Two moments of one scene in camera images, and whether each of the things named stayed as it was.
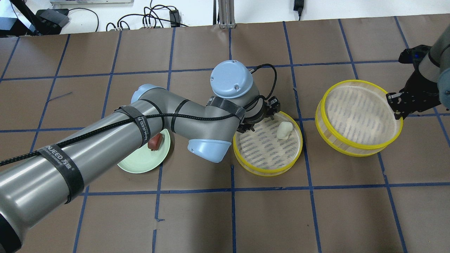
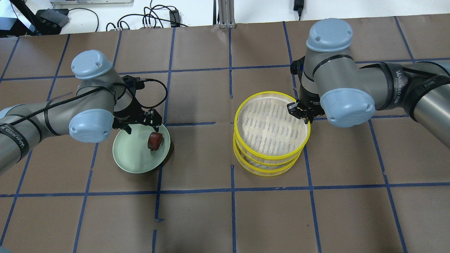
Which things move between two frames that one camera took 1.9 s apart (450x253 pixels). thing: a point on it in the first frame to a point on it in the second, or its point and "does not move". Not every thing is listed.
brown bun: (154, 142) does not move
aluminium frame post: (226, 14) does not move
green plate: (144, 160) does not move
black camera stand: (47, 21) does not move
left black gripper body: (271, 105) to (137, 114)
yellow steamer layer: (356, 118) to (266, 133)
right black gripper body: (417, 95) to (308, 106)
